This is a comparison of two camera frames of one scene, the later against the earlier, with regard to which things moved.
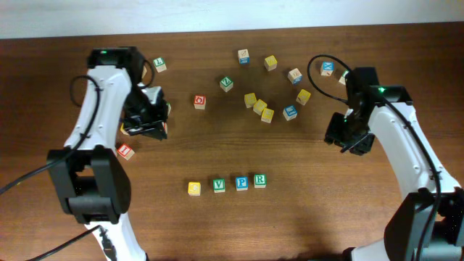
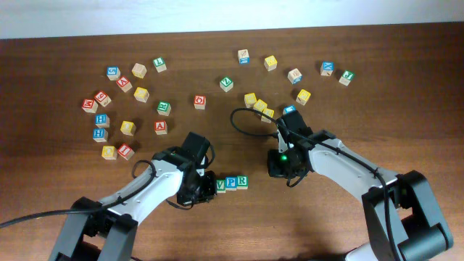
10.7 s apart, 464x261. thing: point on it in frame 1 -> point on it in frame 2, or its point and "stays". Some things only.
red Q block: [200, 101] stays
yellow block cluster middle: [259, 106] stays
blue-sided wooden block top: [243, 56] stays
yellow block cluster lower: [267, 115] stays
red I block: [125, 151] stays
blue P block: [241, 183] -> [231, 183]
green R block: [260, 181] -> [242, 182]
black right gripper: [349, 141] -> [277, 168]
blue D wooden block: [295, 76] stays
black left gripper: [143, 127] -> [209, 183]
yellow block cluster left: [249, 99] stays
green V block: [219, 185] stays
